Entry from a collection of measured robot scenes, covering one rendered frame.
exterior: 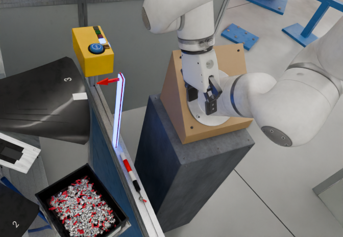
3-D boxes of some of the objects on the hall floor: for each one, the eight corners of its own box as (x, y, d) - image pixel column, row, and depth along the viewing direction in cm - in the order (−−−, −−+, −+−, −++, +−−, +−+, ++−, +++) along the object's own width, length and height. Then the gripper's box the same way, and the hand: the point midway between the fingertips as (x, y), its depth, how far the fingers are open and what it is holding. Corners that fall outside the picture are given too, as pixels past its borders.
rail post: (89, 170, 175) (84, 88, 116) (95, 168, 177) (94, 86, 118) (90, 176, 173) (87, 95, 114) (96, 174, 175) (97, 93, 116)
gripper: (164, 38, 68) (173, 98, 78) (205, 57, 55) (210, 127, 65) (189, 30, 71) (195, 89, 81) (234, 47, 58) (234, 115, 67)
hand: (201, 102), depth 72 cm, fingers open, 8 cm apart
